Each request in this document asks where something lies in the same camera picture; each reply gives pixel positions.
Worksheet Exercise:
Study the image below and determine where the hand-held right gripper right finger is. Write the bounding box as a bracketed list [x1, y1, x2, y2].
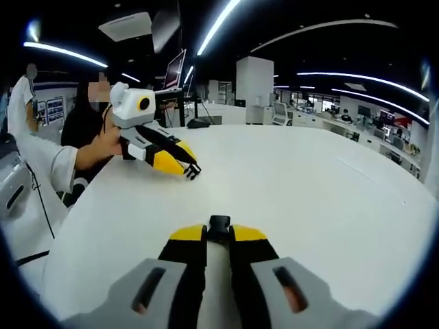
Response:
[228, 224, 380, 329]

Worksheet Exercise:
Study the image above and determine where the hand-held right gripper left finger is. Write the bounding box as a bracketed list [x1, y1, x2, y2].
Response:
[63, 223, 209, 329]

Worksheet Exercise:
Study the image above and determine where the black plastic buckle pronged part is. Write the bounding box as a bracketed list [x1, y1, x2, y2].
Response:
[183, 162, 203, 182]

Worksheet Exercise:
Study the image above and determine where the black plastic buckle socket part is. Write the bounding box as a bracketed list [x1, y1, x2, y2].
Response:
[206, 215, 231, 243]

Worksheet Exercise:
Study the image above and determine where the person's left hand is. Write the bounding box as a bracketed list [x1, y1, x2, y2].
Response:
[91, 123, 123, 162]

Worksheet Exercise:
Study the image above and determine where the black monitor stand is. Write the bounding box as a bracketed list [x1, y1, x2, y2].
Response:
[154, 87, 198, 128]

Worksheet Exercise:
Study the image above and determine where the black rounded desk object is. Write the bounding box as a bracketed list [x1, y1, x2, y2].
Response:
[186, 118, 211, 130]

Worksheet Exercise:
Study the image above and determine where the computer monitor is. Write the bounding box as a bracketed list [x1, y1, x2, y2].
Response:
[163, 48, 188, 90]

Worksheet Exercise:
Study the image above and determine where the ceiling air conditioner unit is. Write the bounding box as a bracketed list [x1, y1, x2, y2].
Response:
[98, 12, 152, 42]

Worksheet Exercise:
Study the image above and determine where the white ceiling light strip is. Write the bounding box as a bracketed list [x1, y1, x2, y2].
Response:
[331, 88, 430, 125]
[296, 71, 430, 103]
[23, 41, 109, 68]
[197, 0, 241, 56]

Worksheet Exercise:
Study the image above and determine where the white office chair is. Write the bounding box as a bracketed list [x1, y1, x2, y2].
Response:
[272, 101, 293, 126]

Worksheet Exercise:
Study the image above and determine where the white grey worn device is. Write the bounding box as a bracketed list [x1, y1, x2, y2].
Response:
[0, 150, 34, 220]

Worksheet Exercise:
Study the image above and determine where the row of white office desks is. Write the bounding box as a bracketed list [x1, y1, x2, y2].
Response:
[291, 106, 423, 179]

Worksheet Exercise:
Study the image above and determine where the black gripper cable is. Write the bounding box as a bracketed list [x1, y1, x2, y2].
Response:
[101, 104, 112, 134]

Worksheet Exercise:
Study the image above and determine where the wall poster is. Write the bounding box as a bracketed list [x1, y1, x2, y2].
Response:
[34, 96, 65, 125]

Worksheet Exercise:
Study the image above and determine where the thin black device cable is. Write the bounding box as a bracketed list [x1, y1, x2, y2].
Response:
[26, 162, 56, 241]

